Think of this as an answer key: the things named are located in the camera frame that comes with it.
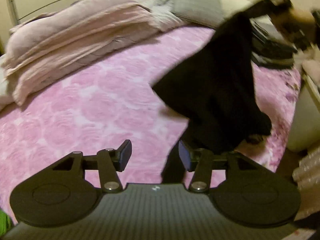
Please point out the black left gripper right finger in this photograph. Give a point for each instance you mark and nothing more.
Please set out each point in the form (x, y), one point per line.
(241, 189)

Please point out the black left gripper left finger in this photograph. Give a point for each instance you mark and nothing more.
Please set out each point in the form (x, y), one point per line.
(70, 188)

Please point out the black garment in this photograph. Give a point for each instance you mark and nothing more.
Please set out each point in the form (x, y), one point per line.
(214, 89)

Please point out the right hand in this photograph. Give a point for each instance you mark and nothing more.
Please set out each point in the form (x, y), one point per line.
(303, 19)

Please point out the stack of folded clothes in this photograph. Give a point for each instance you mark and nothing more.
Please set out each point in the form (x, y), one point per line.
(270, 50)

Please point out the small pink pillow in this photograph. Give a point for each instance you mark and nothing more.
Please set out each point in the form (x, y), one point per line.
(312, 69)

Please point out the large cream pillow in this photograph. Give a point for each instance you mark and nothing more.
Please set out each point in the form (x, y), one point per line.
(230, 7)

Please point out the grey woven cushion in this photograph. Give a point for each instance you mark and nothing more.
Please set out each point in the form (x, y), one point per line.
(204, 12)

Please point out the pink floral bedspread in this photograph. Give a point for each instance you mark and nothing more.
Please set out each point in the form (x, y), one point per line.
(99, 107)

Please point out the white striped sheet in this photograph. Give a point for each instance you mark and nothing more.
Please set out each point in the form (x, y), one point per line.
(163, 17)

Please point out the folded pink duvet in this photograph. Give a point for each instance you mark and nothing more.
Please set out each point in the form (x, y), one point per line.
(52, 45)

